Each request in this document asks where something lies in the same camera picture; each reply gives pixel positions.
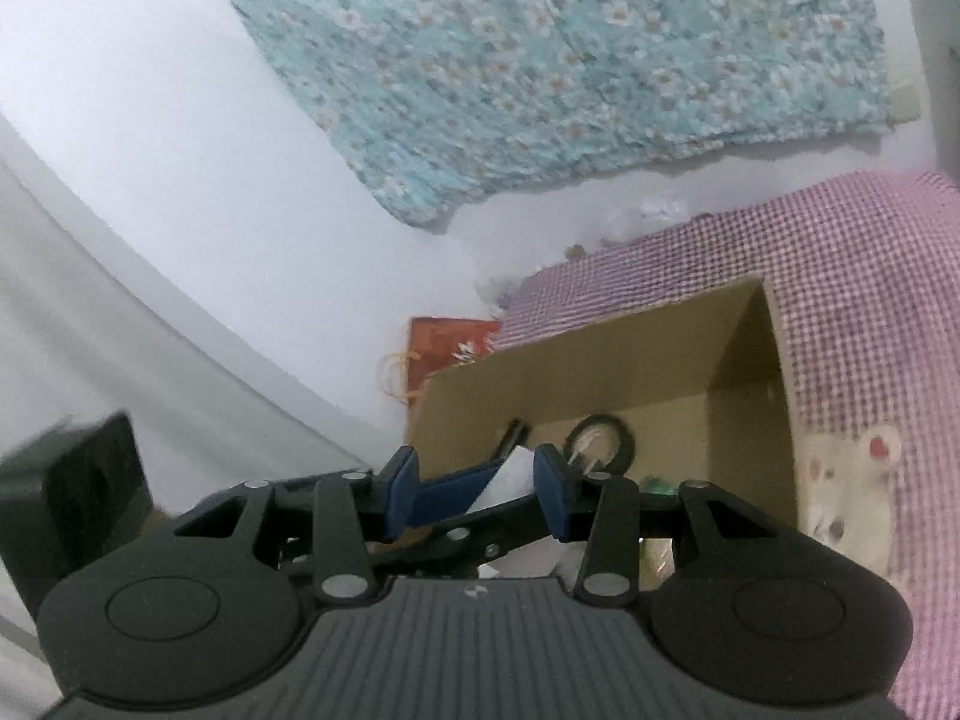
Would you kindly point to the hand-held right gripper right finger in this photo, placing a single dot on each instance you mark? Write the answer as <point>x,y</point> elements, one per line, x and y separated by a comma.
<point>551,495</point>

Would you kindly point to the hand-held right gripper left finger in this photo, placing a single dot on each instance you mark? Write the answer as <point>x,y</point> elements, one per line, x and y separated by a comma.
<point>401,495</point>

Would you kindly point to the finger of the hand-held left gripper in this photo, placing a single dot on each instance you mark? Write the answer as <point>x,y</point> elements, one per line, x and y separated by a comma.
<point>450,499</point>
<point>510,439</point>

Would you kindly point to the white supplement bottle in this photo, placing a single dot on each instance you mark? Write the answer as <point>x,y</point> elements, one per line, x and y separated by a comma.
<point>514,476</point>

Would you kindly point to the black tape roll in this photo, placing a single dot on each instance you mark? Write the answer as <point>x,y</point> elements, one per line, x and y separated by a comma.
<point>626,442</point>

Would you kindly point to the green dropper bottle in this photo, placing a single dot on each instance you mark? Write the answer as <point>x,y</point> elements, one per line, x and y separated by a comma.
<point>660,485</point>

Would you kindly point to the brown cardboard box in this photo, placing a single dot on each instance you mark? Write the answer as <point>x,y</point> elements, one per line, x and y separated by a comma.
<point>637,360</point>

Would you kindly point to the red gift bag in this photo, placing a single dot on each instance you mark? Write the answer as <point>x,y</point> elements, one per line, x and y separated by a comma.
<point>450,345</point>

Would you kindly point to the crumpled plastic bag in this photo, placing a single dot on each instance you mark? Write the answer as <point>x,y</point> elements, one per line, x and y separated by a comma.
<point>499,289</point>

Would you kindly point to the purple checkered tablecloth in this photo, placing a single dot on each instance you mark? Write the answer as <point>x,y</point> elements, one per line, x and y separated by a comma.
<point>862,300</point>

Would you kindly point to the teal floral cloth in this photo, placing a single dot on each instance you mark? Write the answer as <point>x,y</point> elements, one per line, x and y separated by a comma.
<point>525,52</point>

